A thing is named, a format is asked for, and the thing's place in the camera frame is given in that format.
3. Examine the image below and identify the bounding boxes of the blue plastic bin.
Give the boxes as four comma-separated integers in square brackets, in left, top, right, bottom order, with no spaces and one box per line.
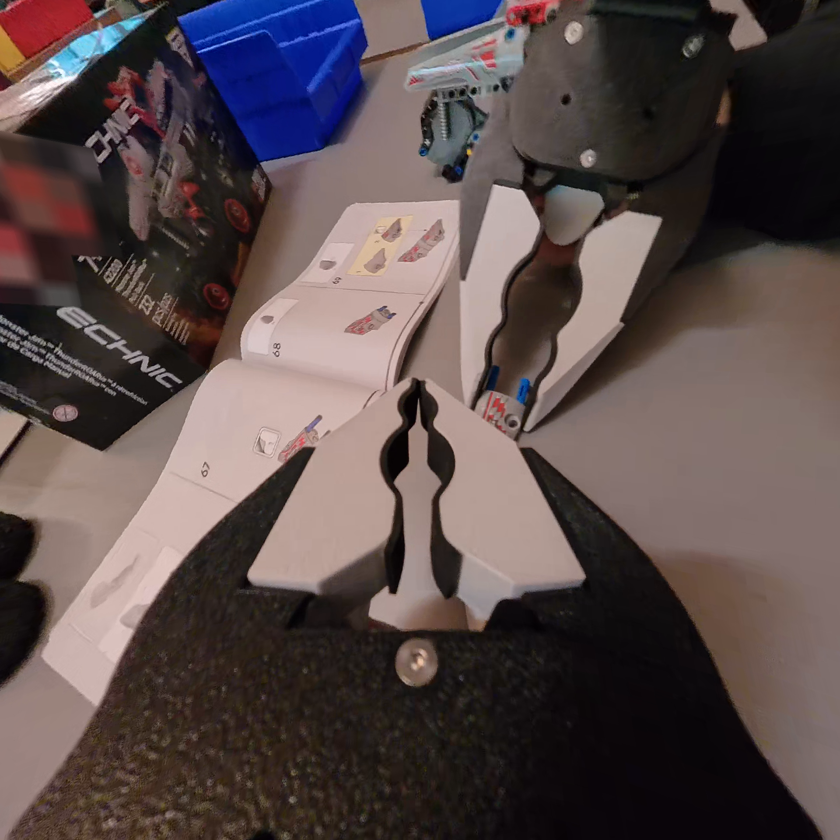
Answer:
[177,0,370,165]
[420,0,511,42]

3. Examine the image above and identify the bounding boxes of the black toy set box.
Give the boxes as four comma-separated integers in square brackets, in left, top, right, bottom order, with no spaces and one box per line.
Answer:
[0,7,274,454]

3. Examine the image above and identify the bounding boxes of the grey panel piece blue pins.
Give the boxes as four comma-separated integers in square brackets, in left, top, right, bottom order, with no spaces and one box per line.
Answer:
[474,366,534,441]

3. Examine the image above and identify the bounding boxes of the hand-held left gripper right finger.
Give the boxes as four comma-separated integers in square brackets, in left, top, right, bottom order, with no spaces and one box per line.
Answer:
[420,379,587,622]

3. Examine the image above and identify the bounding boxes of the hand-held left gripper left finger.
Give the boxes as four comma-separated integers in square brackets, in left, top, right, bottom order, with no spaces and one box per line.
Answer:
[248,378,421,596]

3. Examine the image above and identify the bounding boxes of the open instruction booklet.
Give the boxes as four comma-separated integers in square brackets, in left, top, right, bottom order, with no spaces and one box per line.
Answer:
[42,200,460,707]

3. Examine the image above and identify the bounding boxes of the red box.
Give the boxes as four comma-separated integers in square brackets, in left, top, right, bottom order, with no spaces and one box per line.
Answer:
[0,0,94,61]

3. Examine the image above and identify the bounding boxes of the dark cloth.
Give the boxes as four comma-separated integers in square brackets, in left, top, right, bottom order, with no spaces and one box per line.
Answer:
[0,512,49,687]

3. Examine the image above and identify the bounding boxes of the dark clothing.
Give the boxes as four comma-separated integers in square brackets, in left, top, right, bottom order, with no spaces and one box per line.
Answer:
[712,0,840,265]

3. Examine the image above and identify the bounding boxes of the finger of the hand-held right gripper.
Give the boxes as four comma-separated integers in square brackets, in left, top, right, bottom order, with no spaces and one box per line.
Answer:
[521,212,664,434]
[458,185,547,409]

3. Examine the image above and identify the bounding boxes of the grey red toy jet model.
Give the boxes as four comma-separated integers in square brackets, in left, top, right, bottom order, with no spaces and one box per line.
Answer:
[403,0,560,182]

